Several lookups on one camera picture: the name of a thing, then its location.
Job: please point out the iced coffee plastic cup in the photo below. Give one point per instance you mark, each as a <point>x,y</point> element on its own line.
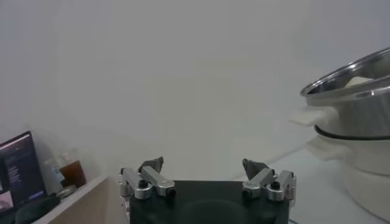
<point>72,175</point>

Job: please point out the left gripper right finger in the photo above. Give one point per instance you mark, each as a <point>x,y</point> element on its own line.
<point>259,179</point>

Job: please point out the white side table with cup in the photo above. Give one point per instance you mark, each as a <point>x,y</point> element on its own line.
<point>88,204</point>

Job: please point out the black pouch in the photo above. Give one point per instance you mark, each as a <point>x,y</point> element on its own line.
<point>36,210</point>

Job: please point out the white steamed baozi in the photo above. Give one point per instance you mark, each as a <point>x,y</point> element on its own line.
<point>358,82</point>

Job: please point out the small round grey object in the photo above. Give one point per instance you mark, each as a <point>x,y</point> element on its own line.
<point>65,191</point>

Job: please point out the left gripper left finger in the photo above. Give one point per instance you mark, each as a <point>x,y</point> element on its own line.
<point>157,179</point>

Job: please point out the laptop screen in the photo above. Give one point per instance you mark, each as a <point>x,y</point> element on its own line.
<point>21,170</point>

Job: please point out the cream electric cooking pot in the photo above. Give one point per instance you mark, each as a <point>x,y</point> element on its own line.
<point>365,182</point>

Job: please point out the perforated steel steamer basket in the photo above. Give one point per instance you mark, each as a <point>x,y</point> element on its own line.
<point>359,118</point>

